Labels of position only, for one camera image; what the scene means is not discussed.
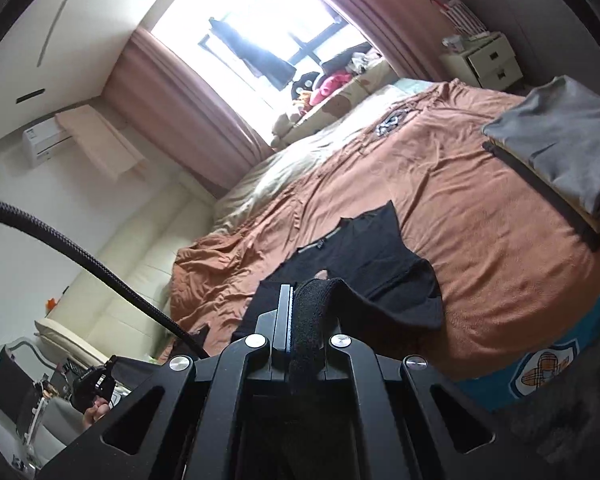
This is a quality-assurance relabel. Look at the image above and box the white air conditioner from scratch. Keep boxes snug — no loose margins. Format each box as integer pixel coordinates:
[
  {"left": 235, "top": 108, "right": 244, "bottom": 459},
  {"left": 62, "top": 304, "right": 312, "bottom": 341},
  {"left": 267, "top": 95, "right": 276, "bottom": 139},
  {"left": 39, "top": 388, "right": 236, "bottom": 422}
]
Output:
[{"left": 22, "top": 119, "right": 76, "bottom": 167}]

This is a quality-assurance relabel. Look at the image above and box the pink curtain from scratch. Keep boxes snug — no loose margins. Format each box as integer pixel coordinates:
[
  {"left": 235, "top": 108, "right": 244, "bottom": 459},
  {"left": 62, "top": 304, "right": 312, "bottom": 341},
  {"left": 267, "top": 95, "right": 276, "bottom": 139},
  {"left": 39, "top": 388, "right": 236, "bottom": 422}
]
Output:
[
  {"left": 102, "top": 27, "right": 276, "bottom": 201},
  {"left": 270, "top": 0, "right": 441, "bottom": 81}
]

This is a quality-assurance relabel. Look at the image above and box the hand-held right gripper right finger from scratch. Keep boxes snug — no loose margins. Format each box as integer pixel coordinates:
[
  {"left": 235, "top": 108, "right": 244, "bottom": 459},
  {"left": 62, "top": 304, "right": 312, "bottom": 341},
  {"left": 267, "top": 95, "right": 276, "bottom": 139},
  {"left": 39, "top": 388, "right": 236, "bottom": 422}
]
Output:
[{"left": 325, "top": 332, "right": 546, "bottom": 480}]

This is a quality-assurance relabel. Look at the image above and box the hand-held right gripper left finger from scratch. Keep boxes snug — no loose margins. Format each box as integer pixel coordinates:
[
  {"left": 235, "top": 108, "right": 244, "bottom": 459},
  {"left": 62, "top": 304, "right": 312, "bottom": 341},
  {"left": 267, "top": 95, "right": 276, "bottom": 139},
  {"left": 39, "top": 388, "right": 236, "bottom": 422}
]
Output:
[{"left": 40, "top": 284, "right": 296, "bottom": 480}]

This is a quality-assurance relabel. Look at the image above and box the dark shaggy rug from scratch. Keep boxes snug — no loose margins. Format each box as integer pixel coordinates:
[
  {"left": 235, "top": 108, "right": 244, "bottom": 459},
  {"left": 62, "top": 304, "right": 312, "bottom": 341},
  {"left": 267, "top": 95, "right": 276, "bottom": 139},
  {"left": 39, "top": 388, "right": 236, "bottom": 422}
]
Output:
[{"left": 490, "top": 340, "right": 600, "bottom": 480}]

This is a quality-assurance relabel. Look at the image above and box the person's left hand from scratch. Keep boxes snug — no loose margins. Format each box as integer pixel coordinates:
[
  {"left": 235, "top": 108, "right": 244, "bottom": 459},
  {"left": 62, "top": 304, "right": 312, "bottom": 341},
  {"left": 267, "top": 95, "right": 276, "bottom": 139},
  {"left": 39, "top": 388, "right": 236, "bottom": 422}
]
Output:
[{"left": 82, "top": 402, "right": 112, "bottom": 428}]

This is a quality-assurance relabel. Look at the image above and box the beige duvet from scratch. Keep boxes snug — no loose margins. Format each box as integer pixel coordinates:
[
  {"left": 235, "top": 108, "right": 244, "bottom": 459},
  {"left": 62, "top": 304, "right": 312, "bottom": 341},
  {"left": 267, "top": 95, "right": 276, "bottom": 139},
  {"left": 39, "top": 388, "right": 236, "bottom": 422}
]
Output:
[{"left": 212, "top": 77, "right": 421, "bottom": 233}]

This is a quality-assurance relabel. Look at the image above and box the white rack on nightstand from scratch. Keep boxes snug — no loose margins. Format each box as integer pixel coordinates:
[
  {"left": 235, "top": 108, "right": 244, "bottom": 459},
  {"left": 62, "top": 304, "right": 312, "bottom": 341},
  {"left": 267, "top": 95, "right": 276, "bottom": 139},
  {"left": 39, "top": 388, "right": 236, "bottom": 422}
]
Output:
[{"left": 430, "top": 0, "right": 481, "bottom": 36}]

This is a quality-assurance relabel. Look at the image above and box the window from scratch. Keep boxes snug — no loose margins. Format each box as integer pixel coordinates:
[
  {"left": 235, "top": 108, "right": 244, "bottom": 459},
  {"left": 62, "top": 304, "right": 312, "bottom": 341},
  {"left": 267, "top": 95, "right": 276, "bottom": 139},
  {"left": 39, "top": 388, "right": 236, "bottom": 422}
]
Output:
[{"left": 150, "top": 0, "right": 376, "bottom": 146}]

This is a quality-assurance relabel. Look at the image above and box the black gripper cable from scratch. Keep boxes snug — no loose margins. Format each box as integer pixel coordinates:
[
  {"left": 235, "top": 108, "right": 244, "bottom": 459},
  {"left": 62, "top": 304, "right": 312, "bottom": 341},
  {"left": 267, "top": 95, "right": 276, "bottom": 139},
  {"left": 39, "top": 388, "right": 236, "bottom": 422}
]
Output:
[{"left": 0, "top": 195, "right": 211, "bottom": 358}]

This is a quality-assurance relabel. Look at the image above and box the blue cartoon bed sheet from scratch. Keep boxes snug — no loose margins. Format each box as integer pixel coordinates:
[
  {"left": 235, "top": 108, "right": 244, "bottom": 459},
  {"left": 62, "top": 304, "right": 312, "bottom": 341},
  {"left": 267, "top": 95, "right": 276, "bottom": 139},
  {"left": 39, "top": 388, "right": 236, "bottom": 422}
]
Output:
[{"left": 455, "top": 290, "right": 600, "bottom": 413}]

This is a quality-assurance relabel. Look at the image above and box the beige printed window seat cushion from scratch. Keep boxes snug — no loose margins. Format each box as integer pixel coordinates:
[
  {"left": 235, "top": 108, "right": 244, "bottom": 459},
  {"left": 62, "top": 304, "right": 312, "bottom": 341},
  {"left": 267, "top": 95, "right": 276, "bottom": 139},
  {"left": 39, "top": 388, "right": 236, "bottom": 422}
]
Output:
[{"left": 275, "top": 57, "right": 401, "bottom": 148}]

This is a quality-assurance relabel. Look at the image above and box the cream padded headboard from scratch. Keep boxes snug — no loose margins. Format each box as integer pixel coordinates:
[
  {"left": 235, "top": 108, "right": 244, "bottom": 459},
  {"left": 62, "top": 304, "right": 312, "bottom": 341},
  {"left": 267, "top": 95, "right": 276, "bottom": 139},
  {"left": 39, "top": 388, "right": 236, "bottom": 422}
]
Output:
[{"left": 55, "top": 180, "right": 221, "bottom": 361}]

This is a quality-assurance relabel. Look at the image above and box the beige plush toy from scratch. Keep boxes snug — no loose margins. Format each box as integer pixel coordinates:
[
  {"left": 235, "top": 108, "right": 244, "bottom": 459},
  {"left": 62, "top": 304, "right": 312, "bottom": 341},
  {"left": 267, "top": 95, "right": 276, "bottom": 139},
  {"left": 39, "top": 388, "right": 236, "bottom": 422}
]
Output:
[{"left": 272, "top": 110, "right": 301, "bottom": 136}]

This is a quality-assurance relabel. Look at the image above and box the black printed t-shirt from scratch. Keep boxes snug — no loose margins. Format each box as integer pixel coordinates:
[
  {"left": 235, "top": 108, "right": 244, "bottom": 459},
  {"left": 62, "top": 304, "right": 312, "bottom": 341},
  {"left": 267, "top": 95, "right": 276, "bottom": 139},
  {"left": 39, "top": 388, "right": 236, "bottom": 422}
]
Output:
[{"left": 230, "top": 200, "right": 446, "bottom": 401}]

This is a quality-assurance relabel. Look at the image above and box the folded grey shirt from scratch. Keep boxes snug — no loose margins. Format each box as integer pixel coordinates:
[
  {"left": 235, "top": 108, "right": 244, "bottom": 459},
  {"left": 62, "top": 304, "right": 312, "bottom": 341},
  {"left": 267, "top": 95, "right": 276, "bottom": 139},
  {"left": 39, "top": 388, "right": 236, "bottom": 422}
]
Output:
[{"left": 482, "top": 75, "right": 600, "bottom": 218}]

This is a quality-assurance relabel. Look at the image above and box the white nightstand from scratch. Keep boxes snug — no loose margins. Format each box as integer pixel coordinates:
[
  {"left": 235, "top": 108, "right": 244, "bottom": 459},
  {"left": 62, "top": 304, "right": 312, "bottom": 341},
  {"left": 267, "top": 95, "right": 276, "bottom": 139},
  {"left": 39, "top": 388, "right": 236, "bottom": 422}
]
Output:
[{"left": 440, "top": 32, "right": 524, "bottom": 91}]

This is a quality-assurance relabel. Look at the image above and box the pink cloth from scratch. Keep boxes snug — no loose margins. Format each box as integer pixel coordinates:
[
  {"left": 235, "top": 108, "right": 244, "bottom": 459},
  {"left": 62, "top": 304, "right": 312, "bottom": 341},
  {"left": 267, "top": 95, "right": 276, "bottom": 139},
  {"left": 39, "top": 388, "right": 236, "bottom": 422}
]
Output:
[{"left": 312, "top": 72, "right": 353, "bottom": 106}]

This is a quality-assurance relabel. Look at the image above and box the black penguin plush toy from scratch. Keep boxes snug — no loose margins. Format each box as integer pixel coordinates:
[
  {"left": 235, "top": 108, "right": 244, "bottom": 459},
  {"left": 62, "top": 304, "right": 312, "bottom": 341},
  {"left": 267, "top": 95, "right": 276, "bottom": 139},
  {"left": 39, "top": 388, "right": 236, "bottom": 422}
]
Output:
[{"left": 287, "top": 71, "right": 326, "bottom": 98}]

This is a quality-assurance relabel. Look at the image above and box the hanging dark garment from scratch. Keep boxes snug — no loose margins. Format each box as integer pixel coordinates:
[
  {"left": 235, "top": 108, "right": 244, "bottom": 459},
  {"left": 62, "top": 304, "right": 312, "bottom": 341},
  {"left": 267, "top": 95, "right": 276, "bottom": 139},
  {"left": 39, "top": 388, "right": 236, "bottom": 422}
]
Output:
[{"left": 207, "top": 16, "right": 298, "bottom": 91}]

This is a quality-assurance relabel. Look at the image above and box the brown blanket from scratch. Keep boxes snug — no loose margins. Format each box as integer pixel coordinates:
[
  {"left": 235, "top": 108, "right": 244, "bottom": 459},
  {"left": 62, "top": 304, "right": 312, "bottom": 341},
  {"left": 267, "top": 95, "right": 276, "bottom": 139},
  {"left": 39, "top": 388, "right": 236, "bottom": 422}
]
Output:
[{"left": 172, "top": 79, "right": 600, "bottom": 381}]

